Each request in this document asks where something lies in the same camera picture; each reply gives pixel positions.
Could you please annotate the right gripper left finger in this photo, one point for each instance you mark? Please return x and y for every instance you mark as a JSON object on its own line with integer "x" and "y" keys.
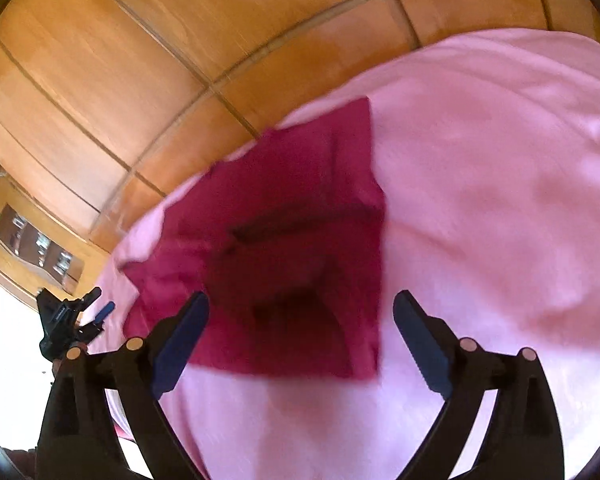
{"x": 78, "y": 440}

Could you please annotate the dark red cloth garment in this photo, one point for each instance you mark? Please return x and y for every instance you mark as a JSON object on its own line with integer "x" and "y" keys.
{"x": 285, "y": 242}

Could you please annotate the wooden wardrobe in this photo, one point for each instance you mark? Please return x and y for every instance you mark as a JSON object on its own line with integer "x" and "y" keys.
{"x": 106, "y": 106}

